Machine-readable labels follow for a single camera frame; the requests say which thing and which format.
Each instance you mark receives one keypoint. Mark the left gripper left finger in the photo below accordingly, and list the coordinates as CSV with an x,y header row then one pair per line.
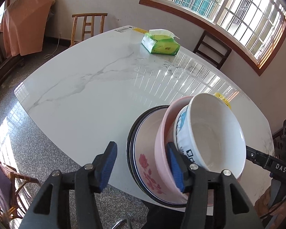
x,y
51,208

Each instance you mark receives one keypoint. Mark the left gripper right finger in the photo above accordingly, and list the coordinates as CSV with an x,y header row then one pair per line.
x,y
216,200

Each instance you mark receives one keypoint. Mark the white blue striped bowl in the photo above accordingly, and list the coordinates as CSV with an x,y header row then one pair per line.
x,y
207,132

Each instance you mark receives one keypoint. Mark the blue floral plate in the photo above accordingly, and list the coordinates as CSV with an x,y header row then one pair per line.
x,y
131,143

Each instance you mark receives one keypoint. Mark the white pink rose plate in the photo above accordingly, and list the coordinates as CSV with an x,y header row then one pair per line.
x,y
147,159

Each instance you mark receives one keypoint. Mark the person right hand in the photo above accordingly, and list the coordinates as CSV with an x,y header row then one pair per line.
x,y
261,206

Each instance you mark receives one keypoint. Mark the rattan chair purple cushion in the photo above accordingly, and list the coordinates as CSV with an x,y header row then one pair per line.
x,y
11,183

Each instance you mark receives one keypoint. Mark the yellow warning sticker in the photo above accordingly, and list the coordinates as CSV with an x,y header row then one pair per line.
x,y
223,99

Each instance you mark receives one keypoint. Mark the dark wooden chair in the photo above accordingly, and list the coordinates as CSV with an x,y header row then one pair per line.
x,y
212,50

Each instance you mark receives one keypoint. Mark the green tissue pack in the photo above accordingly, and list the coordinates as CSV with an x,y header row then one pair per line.
x,y
160,41

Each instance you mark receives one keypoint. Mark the light wooden chair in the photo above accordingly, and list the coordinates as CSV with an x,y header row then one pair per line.
x,y
88,25

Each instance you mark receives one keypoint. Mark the orange cloth covered furniture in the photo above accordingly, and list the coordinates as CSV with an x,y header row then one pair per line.
x,y
23,26

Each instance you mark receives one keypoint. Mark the barred window wooden frame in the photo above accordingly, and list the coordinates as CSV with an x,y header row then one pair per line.
x,y
254,29

